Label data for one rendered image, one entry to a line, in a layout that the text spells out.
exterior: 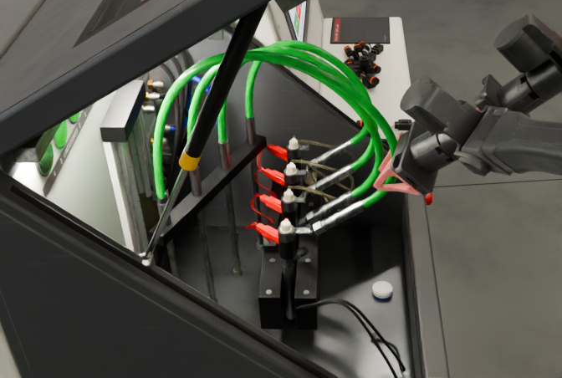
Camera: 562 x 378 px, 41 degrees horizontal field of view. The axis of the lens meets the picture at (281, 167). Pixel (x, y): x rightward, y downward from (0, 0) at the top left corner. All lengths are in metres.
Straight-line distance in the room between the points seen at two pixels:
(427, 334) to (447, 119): 0.42
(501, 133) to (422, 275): 0.49
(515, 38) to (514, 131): 0.26
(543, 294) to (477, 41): 1.89
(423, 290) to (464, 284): 1.38
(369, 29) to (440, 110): 1.12
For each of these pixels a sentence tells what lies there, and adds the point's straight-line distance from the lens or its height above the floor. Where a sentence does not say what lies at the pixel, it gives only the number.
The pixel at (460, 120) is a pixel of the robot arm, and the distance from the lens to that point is 1.03.
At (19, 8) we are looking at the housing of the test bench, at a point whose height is 1.50.
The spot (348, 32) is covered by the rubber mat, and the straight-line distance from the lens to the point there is 2.11.
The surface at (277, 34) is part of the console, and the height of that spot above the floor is 1.25.
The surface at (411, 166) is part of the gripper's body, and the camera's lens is 1.10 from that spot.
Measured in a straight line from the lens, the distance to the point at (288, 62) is 1.07.
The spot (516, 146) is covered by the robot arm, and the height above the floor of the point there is 1.40.
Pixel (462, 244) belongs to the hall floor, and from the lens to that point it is 2.89.
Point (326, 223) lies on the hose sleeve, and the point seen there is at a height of 1.11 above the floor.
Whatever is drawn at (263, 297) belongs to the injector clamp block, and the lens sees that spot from 1.30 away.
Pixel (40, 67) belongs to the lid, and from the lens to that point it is 0.80.
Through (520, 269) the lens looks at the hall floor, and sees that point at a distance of 2.83.
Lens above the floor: 1.91
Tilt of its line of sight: 36 degrees down
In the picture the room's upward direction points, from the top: 3 degrees counter-clockwise
